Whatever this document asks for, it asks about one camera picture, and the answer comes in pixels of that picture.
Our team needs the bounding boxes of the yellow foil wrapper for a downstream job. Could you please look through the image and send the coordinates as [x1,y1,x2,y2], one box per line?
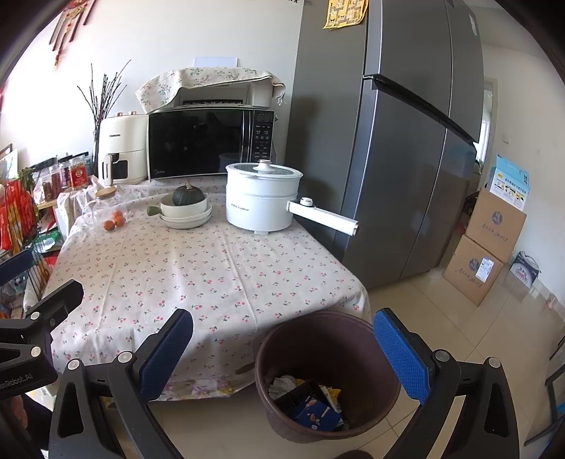
[321,385,344,409]

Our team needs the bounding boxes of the white electric pot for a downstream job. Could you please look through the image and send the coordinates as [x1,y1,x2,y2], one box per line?
[225,160,360,237]

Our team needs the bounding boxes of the yellow paper sheet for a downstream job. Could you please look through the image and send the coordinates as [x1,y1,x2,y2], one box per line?
[322,0,369,29]

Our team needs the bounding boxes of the white countertop appliance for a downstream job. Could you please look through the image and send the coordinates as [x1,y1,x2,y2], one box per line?
[174,84,272,110]

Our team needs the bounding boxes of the white tissue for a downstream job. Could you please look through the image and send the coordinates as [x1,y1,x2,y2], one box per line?
[268,375,302,400]

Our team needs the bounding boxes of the white plastic bag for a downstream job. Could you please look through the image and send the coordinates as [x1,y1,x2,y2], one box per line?
[56,191,87,241]

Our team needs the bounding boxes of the black plastic tray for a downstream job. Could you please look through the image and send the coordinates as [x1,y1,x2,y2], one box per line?
[274,380,329,418]

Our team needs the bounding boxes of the cream air fryer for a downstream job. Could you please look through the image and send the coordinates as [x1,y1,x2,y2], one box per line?
[97,112,150,187]

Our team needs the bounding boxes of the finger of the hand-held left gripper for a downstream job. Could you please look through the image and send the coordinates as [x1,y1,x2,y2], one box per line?
[22,279,84,329]
[0,250,35,287]

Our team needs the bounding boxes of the red knot wall decoration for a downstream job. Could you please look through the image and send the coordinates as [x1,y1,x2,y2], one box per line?
[48,0,95,71]

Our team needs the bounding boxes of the white picture frame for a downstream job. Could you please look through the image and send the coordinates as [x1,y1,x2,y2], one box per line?
[0,145,18,181]

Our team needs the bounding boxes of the dark green squash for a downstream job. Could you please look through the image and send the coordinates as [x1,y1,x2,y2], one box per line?
[172,182,206,207]

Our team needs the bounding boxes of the bundle of red packets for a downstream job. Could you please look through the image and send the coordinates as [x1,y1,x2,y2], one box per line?
[0,179,36,254]

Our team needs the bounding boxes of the brown plastic bin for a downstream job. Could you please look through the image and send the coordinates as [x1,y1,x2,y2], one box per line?
[255,310,402,444]

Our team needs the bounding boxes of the white handled bowl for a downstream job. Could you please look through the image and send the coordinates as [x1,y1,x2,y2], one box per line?
[147,193,209,218]

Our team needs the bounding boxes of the light blue printed box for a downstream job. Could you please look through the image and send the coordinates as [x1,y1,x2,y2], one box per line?
[488,154,530,211]

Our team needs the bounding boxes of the clear spice jar black lid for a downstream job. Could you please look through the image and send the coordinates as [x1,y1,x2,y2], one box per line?
[57,156,73,195]
[37,162,63,204]

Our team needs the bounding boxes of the grey refrigerator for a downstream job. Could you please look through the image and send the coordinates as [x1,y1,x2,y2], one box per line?
[285,0,484,292]

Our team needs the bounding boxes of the glass jar wooden lid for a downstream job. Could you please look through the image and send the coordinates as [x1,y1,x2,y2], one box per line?
[82,186,130,228]

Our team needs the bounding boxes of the black microwave oven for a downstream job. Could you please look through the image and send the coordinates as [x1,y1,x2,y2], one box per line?
[147,108,276,181]

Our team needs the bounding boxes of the dried branches in vase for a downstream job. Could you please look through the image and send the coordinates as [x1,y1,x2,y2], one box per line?
[76,59,132,177]

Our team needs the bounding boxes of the floral cloth cover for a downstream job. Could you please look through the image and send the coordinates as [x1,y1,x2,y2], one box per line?
[135,66,287,115]

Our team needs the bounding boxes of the white flat board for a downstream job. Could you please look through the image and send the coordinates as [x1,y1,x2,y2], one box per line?
[193,55,239,69]

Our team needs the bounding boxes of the brown cardboard box white label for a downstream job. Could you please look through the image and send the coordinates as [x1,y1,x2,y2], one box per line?
[442,234,505,307]

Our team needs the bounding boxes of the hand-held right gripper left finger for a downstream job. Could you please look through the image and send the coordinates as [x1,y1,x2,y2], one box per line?
[48,308,195,459]

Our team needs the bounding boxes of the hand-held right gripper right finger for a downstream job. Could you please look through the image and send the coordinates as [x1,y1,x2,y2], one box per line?
[373,308,521,459]

